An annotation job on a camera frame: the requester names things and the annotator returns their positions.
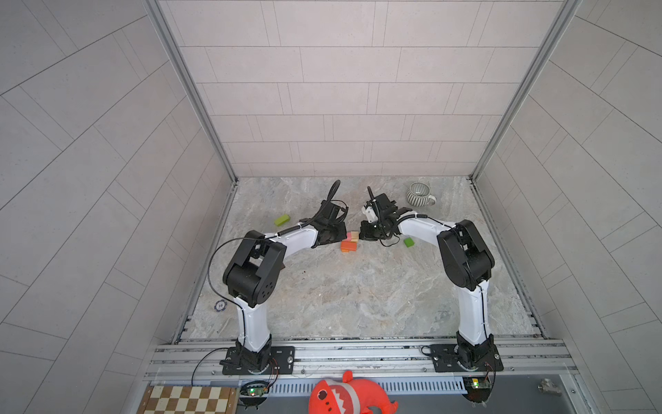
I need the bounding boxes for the red wooden block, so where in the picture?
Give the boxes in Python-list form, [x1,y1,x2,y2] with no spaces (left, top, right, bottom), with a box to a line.
[341,241,358,253]

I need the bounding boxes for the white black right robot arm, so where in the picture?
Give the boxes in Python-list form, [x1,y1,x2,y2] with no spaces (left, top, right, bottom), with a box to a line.
[360,188,503,373]

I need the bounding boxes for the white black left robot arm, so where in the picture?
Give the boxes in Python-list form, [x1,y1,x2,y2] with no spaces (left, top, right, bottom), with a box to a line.
[222,198,348,374]

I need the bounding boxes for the lime green long block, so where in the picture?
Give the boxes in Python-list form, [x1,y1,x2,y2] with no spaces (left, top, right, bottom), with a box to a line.
[274,214,291,227]

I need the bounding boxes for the striped ceramic mug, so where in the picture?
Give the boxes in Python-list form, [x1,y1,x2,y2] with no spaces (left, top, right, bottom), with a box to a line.
[406,182,437,208]

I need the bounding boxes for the red shark plush toy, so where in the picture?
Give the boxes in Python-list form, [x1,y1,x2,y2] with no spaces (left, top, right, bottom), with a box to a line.
[308,371,398,414]

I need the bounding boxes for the left controller circuit board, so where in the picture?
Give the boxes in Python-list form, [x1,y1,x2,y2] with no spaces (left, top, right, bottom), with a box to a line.
[239,381,270,407]

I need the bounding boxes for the controller circuit board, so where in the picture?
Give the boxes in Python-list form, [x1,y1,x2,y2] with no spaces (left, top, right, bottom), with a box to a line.
[462,377,493,404]
[239,381,270,407]

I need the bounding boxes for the right controller circuit board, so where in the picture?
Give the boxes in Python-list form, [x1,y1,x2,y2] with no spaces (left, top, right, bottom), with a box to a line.
[462,377,493,404]

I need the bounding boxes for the wooden chessboard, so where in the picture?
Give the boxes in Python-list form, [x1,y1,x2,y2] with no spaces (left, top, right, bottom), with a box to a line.
[137,386,239,414]

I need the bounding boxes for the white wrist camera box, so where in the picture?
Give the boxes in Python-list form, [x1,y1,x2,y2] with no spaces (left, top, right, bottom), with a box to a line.
[361,205,379,224]

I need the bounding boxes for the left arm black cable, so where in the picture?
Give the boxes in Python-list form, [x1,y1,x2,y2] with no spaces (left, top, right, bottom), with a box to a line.
[206,179,342,312]

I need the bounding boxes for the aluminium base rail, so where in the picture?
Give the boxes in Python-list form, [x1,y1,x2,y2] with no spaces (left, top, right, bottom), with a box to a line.
[144,336,578,384]

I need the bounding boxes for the aluminium corner post left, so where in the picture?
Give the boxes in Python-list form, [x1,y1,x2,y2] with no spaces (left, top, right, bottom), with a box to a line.
[144,0,239,187]

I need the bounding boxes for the aluminium corner post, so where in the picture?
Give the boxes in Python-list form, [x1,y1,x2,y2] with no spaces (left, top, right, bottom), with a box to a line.
[144,0,239,187]
[469,0,582,183]

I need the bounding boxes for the aluminium corner post right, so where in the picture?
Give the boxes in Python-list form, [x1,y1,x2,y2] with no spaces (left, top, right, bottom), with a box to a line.
[469,0,582,183]

